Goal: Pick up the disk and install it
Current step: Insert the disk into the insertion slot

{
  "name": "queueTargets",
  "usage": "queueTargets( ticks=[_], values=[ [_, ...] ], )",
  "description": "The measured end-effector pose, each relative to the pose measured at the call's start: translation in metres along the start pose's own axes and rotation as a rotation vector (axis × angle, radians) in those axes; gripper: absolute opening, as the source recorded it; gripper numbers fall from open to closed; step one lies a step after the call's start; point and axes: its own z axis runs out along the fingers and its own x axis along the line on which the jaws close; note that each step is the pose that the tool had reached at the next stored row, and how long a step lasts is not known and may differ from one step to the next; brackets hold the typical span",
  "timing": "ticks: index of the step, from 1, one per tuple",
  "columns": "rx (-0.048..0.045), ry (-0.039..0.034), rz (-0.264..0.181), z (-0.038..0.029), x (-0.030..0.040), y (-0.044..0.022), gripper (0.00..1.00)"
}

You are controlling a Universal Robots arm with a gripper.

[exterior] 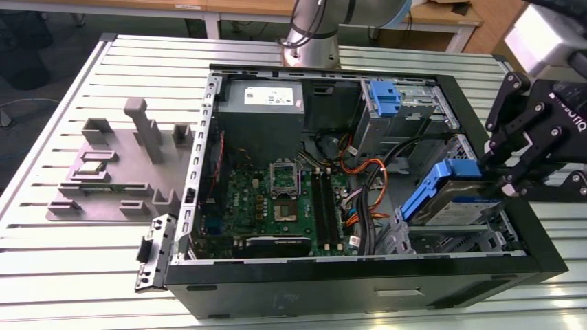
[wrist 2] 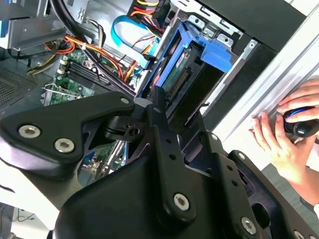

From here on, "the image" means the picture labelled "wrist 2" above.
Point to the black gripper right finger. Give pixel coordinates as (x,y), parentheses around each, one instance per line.
(225,174)

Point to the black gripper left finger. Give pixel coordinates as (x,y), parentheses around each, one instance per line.
(45,139)

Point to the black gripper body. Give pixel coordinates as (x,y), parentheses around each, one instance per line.
(124,204)

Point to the round black blue-ringed tool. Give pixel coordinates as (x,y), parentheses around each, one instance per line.
(302,129)

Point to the hard disk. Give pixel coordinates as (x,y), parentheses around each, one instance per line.
(214,56)

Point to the person's hand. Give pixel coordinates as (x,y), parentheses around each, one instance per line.
(289,159)

